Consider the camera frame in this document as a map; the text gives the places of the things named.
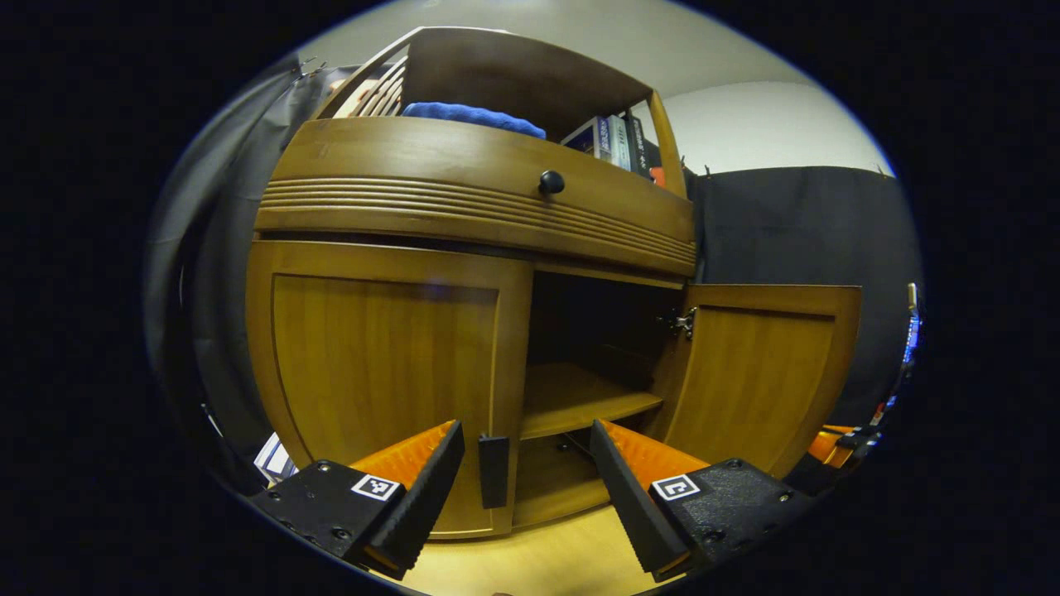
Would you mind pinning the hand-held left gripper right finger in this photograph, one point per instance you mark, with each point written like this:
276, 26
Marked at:
629, 505

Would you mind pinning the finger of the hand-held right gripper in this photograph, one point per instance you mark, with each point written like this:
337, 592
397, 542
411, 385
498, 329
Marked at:
824, 447

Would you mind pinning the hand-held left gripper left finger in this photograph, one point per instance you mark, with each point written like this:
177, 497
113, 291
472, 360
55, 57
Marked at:
426, 505

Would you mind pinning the wooden shoe cabinet door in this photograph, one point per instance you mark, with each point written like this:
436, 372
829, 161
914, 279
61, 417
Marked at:
381, 356
754, 372

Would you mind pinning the wooden double-door shoe cabinet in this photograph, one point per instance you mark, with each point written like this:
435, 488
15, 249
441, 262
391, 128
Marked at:
513, 74

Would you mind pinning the metal door hinge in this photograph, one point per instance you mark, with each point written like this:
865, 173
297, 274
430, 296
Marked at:
679, 323

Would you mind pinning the wooden inner shelf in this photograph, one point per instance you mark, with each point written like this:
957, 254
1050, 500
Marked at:
580, 397

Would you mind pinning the dark blue spine book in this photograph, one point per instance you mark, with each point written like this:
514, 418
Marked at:
284, 465

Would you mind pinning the white spine book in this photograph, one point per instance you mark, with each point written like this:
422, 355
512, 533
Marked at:
267, 455

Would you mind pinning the black backdrop cloth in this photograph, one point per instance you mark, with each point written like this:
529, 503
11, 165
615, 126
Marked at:
795, 232

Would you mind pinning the small red item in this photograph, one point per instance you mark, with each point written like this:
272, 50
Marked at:
657, 175

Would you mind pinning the black round drawer knob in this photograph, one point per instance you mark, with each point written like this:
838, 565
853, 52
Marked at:
551, 182

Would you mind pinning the black spine book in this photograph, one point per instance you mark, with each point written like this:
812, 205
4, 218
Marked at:
639, 149

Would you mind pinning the wooden ribbed drawer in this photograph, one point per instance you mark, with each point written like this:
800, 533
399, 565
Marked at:
397, 153

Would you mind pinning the pale blue spine book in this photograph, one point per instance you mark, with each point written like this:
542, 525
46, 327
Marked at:
617, 141

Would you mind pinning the blue folded towel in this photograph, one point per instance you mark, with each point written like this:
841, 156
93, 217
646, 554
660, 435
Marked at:
472, 116

